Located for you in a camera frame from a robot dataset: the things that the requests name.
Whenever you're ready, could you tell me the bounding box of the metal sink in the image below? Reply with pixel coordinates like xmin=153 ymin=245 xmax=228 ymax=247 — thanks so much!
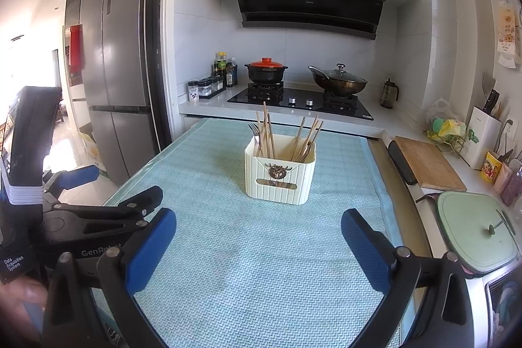
xmin=485 ymin=270 xmax=522 ymax=348

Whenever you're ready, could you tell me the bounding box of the thin metal tool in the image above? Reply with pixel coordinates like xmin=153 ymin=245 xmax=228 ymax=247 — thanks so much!
xmin=495 ymin=209 xmax=514 ymax=235

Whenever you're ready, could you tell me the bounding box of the black range hood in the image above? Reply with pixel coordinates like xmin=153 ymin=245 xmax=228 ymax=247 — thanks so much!
xmin=226 ymin=0 xmax=394 ymax=41

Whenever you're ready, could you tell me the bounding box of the wok with glass lid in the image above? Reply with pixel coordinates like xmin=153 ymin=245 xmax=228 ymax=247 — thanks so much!
xmin=308 ymin=63 xmax=368 ymax=96

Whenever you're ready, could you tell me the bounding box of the rack of spice jars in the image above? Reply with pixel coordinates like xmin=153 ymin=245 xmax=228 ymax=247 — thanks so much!
xmin=198 ymin=76 xmax=226 ymax=99

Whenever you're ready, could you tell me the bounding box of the pink cup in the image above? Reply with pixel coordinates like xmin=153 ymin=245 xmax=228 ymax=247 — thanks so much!
xmin=493 ymin=160 xmax=512 ymax=194

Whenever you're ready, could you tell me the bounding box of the light blue table mat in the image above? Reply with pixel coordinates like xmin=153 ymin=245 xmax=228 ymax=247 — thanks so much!
xmin=87 ymin=117 xmax=402 ymax=348

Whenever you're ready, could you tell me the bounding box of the black oblong object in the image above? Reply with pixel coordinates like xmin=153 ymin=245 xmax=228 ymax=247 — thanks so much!
xmin=387 ymin=141 xmax=419 ymax=186

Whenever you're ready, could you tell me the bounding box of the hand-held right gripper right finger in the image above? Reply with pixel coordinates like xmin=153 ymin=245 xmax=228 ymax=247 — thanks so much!
xmin=340 ymin=208 xmax=476 ymax=348

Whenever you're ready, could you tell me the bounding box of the plastic bag with produce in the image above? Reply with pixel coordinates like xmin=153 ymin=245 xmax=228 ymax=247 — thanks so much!
xmin=425 ymin=98 xmax=469 ymax=155

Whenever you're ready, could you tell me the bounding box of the black gas stove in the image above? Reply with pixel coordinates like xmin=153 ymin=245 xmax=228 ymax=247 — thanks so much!
xmin=227 ymin=83 xmax=374 ymax=121

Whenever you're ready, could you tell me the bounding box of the yellow printed cup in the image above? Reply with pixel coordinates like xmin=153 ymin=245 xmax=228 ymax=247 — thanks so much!
xmin=480 ymin=151 xmax=503 ymax=184

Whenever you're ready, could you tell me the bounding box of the cream ribbed utensil holder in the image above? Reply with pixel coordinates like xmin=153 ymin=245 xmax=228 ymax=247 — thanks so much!
xmin=245 ymin=134 xmax=317 ymax=207

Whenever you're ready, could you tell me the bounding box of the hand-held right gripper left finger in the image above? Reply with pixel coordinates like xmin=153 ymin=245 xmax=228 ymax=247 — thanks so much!
xmin=41 ymin=208 xmax=178 ymax=348

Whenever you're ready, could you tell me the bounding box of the white knife block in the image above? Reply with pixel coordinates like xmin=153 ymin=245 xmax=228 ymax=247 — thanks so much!
xmin=461 ymin=75 xmax=502 ymax=170

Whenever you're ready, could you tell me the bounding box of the hanging printed paper bag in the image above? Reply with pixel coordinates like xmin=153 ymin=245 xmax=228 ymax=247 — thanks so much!
xmin=495 ymin=0 xmax=522 ymax=69

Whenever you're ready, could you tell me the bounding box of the person's left hand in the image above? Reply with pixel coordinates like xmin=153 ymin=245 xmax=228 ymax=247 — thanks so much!
xmin=0 ymin=277 xmax=49 ymax=332

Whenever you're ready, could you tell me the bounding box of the purple soap bottle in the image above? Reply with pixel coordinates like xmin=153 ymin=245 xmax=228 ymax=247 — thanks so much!
xmin=501 ymin=159 xmax=522 ymax=206

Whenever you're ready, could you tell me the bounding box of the grey refrigerator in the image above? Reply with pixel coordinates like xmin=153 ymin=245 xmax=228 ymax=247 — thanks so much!
xmin=79 ymin=0 xmax=153 ymax=186

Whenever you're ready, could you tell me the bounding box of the wooden cutting board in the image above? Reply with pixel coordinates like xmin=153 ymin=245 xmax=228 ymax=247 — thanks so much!
xmin=394 ymin=136 xmax=468 ymax=192

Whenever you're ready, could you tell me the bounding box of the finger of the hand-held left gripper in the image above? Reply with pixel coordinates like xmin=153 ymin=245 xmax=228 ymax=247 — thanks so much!
xmin=43 ymin=165 xmax=100 ymax=195
xmin=44 ymin=186 xmax=164 ymax=233

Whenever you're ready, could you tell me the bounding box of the cardboard box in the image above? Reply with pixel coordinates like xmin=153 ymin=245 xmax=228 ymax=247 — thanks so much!
xmin=77 ymin=130 xmax=107 ymax=173

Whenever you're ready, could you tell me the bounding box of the dark glass pitcher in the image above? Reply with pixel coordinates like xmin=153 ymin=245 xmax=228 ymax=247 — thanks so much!
xmin=380 ymin=78 xmax=399 ymax=109

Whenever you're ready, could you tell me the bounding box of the green lidded electric pan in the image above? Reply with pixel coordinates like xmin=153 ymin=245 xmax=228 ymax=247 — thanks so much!
xmin=436 ymin=191 xmax=519 ymax=275

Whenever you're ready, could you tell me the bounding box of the black clay pot red lid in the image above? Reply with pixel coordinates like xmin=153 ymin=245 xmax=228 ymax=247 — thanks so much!
xmin=244 ymin=57 xmax=288 ymax=84

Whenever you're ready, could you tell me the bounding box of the pile of wooden chopsticks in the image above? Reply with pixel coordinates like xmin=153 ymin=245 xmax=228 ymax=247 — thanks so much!
xmin=255 ymin=101 xmax=324 ymax=162

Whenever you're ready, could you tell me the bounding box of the dark sauce bottle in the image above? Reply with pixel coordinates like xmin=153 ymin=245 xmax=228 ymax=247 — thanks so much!
xmin=225 ymin=58 xmax=238 ymax=88

